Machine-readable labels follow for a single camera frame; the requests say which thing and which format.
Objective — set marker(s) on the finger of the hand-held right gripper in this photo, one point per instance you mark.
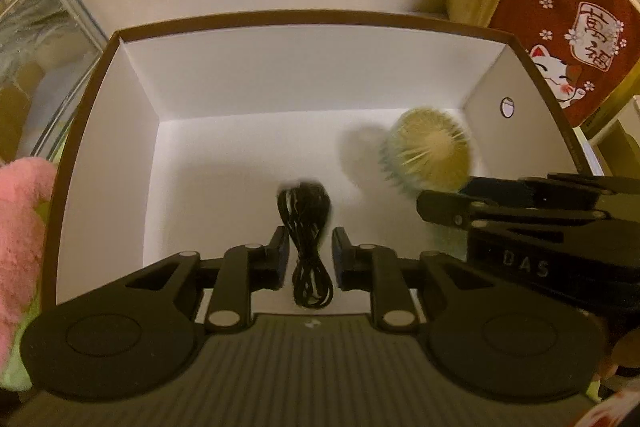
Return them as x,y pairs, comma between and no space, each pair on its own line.
445,207
500,188

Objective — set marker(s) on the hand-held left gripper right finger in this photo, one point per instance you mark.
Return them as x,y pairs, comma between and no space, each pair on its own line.
341,257

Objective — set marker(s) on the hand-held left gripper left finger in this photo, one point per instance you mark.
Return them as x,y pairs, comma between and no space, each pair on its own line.
281,254

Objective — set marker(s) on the round green hair brush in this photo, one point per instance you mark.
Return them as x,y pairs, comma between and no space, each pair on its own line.
435,147

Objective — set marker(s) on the brown cardboard box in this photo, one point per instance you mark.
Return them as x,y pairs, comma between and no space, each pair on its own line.
250,72

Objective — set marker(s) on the white furniture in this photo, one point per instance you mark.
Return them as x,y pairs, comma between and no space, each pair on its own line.
622,142

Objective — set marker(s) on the red white patterned object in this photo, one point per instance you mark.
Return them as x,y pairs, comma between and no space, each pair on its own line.
610,412

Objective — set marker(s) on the pink and green plush toy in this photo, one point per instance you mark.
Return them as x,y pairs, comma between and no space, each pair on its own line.
20,232

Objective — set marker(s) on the framed picture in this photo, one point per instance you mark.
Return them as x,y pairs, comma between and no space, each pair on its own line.
40,47

